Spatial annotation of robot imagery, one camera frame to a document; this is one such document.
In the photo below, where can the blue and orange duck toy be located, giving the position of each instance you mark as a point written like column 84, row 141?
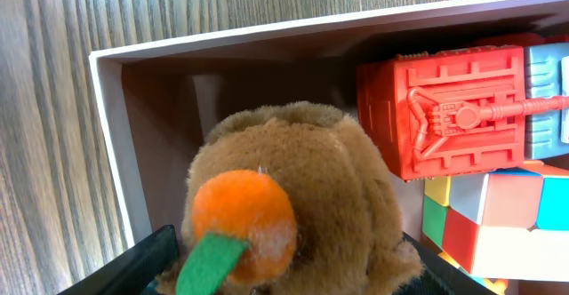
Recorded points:
column 499, row 286

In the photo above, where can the white box with brown interior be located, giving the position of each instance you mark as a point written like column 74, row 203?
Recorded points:
column 158, row 102

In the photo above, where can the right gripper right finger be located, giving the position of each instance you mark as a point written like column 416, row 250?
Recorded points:
column 439, row 277

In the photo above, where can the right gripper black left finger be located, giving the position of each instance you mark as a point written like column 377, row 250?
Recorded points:
column 134, row 271

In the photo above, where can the colourful puzzle cube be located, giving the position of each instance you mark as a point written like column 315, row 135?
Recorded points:
column 505, row 224

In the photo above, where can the brown plush toy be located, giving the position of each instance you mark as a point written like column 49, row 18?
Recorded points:
column 350, row 236

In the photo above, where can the red toy fire truck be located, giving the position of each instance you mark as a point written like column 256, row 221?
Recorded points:
column 478, row 109

